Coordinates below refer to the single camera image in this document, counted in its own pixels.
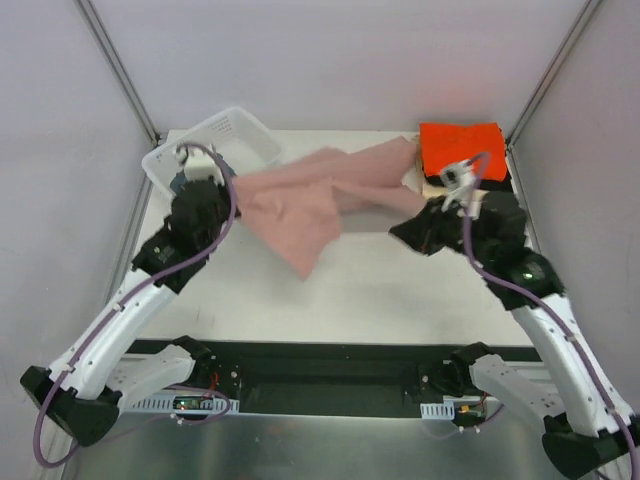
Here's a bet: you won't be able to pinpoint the right aluminium frame post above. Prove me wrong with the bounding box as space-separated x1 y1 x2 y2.
505 0 604 144

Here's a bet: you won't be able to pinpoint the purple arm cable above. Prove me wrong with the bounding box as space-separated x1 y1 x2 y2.
462 152 640 466
33 143 239 469

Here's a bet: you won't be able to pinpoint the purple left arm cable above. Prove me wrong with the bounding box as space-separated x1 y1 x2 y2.
33 143 239 469

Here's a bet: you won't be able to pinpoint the beige folded t shirt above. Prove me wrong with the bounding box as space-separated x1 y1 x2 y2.
410 134 486 205

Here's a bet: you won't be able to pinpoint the right white cable duct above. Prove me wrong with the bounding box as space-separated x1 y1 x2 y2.
419 398 486 421

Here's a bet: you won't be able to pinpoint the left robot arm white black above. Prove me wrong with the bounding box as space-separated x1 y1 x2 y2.
20 178 237 447

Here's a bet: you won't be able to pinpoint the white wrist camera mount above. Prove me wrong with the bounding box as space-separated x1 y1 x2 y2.
172 147 225 185
440 158 484 218

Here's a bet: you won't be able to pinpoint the left aluminium frame post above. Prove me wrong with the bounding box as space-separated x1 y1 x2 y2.
73 0 161 146

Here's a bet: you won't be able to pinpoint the aluminium rail profile front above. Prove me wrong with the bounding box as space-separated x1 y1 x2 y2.
62 349 609 401

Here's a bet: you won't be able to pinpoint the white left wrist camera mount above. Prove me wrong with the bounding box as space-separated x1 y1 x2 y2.
172 147 225 185

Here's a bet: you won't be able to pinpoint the orange folded t shirt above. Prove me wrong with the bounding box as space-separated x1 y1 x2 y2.
419 122 508 182

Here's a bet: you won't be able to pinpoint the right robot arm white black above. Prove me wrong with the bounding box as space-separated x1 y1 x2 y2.
389 192 639 479

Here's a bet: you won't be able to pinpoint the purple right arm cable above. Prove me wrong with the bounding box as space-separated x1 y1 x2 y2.
462 152 640 466

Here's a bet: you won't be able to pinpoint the aluminium frame post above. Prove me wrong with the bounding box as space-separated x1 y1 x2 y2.
505 0 604 144
73 0 161 146

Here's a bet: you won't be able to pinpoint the white plastic laundry basket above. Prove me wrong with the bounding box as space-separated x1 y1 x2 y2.
141 107 283 201

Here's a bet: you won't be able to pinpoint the left white cable duct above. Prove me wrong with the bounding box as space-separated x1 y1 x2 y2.
125 393 240 415

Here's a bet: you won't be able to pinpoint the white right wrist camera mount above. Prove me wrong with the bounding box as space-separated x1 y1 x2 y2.
440 158 484 218

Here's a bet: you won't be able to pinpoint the white cable duct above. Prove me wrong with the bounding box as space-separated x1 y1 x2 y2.
419 398 486 421
125 393 240 415

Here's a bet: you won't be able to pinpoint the black folded t shirt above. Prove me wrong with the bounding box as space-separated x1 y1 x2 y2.
425 173 513 195

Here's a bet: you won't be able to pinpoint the blue grey t shirt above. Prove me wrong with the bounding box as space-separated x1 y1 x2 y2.
170 163 237 194

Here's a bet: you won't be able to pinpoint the pink t shirt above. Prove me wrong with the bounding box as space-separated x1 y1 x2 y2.
233 136 426 279

